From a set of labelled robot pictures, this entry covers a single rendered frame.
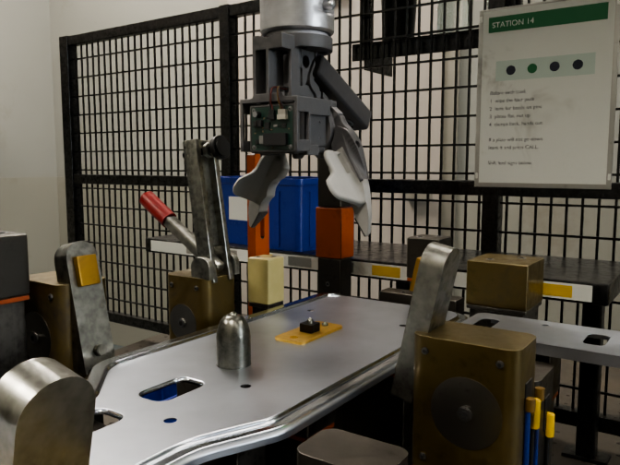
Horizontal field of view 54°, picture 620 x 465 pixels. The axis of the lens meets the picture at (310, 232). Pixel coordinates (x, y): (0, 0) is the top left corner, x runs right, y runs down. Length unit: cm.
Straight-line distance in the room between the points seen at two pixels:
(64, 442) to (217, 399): 24
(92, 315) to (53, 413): 38
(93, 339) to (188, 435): 23
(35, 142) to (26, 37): 66
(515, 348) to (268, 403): 20
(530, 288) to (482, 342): 33
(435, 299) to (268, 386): 16
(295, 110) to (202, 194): 20
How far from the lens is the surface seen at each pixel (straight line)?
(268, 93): 61
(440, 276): 52
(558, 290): 90
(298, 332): 68
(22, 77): 442
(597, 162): 110
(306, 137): 60
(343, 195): 59
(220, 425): 46
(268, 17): 64
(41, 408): 27
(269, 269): 79
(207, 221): 74
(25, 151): 438
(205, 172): 76
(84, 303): 65
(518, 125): 113
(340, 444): 46
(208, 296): 74
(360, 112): 70
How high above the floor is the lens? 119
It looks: 6 degrees down
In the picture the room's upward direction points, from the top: straight up
